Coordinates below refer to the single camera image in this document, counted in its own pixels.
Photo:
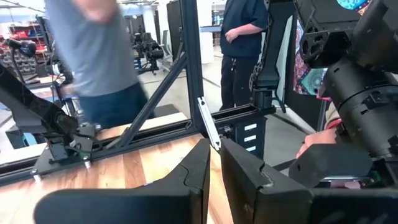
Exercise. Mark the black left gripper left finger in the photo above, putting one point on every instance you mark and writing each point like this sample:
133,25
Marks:
155,205

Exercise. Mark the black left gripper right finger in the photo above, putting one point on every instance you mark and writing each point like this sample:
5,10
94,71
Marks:
280,208

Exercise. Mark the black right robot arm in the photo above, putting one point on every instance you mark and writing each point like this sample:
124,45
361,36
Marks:
28,102

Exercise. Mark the person's hand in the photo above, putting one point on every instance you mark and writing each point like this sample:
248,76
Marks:
320,138

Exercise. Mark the black control box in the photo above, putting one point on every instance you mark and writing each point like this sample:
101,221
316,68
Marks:
241,137

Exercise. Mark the person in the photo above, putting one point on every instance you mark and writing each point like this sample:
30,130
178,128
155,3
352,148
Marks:
308,81
239,37
93,62

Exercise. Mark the background robot station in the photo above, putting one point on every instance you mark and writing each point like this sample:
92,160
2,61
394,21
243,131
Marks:
149,49

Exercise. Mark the silver metal bracket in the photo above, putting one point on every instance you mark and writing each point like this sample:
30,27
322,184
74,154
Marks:
209,124

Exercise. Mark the black aluminium table frame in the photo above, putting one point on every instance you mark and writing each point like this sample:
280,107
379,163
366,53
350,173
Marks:
191,62

